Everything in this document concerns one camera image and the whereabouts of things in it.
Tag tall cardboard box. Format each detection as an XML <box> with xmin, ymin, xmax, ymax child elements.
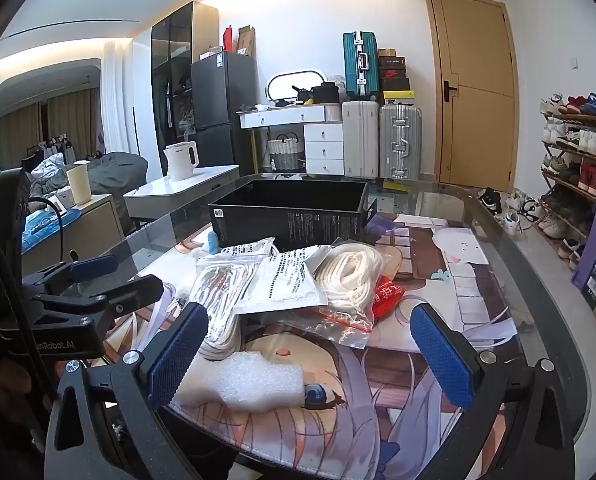
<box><xmin>236</xmin><ymin>25</ymin><xmax>255</xmax><ymax>57</ymax></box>

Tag oval mirror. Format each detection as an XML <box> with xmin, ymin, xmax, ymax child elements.
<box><xmin>267</xmin><ymin>68</ymin><xmax>329</xmax><ymax>107</ymax></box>

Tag black bag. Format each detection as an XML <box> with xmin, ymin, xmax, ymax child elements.
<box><xmin>310</xmin><ymin>82</ymin><xmax>339</xmax><ymax>106</ymax></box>

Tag stack of shoe boxes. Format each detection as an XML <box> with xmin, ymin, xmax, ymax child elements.
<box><xmin>377</xmin><ymin>48</ymin><xmax>415</xmax><ymax>107</ymax></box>

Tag small white printed pouch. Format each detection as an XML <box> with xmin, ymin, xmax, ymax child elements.
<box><xmin>197</xmin><ymin>238</ymin><xmax>277</xmax><ymax>267</ymax></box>

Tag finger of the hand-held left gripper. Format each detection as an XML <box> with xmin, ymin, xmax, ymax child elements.
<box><xmin>32</xmin><ymin>275</ymin><xmax>165</xmax><ymax>332</ymax></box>
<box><xmin>22</xmin><ymin>254</ymin><xmax>119</xmax><ymax>294</ymax></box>

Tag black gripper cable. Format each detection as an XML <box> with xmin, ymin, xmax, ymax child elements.
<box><xmin>0</xmin><ymin>199</ymin><xmax>73</xmax><ymax>403</ymax></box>

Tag woven basket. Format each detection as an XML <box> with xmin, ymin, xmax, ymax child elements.
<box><xmin>267</xmin><ymin>132</ymin><xmax>307</xmax><ymax>172</ymax></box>

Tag black refrigerator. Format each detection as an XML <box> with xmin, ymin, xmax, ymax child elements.
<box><xmin>191</xmin><ymin>50</ymin><xmax>259</xmax><ymax>177</ymax></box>

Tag printed cartoon desk mat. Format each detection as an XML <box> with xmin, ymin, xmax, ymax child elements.
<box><xmin>102</xmin><ymin>212</ymin><xmax>524</xmax><ymax>476</ymax></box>

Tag grey bedding pile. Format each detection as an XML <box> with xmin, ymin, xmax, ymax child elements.
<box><xmin>28</xmin><ymin>151</ymin><xmax>149</xmax><ymax>202</ymax></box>

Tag white dresser with drawers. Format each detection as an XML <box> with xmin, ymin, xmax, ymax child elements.
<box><xmin>237</xmin><ymin>104</ymin><xmax>347</xmax><ymax>177</ymax></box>

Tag shoe rack with shoes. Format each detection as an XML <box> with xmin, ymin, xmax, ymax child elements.
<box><xmin>539</xmin><ymin>92</ymin><xmax>596</xmax><ymax>272</ymax></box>

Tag white curtain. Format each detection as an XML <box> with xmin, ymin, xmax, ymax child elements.
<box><xmin>100</xmin><ymin>41</ymin><xmax>139</xmax><ymax>157</ymax></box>

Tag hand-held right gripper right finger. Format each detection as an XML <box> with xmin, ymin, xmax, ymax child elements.
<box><xmin>403</xmin><ymin>304</ymin><xmax>577</xmax><ymax>480</ymax></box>

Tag red packet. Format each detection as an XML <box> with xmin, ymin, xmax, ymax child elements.
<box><xmin>372</xmin><ymin>274</ymin><xmax>409</xmax><ymax>319</ymax></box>

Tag white rope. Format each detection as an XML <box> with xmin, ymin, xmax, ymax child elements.
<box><xmin>250</xmin><ymin>241</ymin><xmax>405</xmax><ymax>350</ymax></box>

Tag silver suitcase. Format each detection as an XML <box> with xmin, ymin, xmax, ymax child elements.
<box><xmin>379</xmin><ymin>104</ymin><xmax>423</xmax><ymax>181</ymax></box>

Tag white suitcase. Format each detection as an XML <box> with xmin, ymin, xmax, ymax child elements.
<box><xmin>341</xmin><ymin>100</ymin><xmax>380</xmax><ymax>179</ymax></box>

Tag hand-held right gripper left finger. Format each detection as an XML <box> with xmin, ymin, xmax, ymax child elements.
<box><xmin>45</xmin><ymin>302</ymin><xmax>213</xmax><ymax>480</ymax></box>

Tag white printed medicine pouch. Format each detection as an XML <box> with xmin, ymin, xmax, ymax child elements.
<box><xmin>233</xmin><ymin>247</ymin><xmax>329</xmax><ymax>317</ymax></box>

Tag teal suitcase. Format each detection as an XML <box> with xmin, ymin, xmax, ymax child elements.
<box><xmin>342</xmin><ymin>31</ymin><xmax>379</xmax><ymax>101</ymax></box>

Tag cream cup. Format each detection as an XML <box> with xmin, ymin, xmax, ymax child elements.
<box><xmin>66</xmin><ymin>160</ymin><xmax>93</xmax><ymax>206</ymax></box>

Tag clear bag of striped cable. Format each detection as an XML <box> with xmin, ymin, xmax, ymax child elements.
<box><xmin>188</xmin><ymin>259</ymin><xmax>259</xmax><ymax>362</ymax></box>

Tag wooden cabinet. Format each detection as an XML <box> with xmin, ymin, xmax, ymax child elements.
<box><xmin>20</xmin><ymin>194</ymin><xmax>126</xmax><ymax>282</ymax></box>

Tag white electric kettle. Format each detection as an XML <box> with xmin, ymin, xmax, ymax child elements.
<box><xmin>163</xmin><ymin>140</ymin><xmax>200</xmax><ymax>182</ymax></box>

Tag purple box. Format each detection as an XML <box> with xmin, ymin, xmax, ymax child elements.
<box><xmin>571</xmin><ymin>179</ymin><xmax>596</xmax><ymax>292</ymax></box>

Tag dark glass wardrobe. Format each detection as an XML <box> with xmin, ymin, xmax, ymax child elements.
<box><xmin>151</xmin><ymin>1</ymin><xmax>220</xmax><ymax>162</ymax></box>

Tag wooden door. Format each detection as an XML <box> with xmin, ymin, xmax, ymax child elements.
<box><xmin>424</xmin><ymin>0</ymin><xmax>519</xmax><ymax>194</ymax></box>

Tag shoes on floor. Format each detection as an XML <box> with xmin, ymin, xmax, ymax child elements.
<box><xmin>477</xmin><ymin>186</ymin><xmax>545</xmax><ymax>237</ymax></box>

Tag black cardboard box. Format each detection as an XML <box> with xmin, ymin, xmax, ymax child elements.
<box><xmin>208</xmin><ymin>179</ymin><xmax>379</xmax><ymax>254</ymax></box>

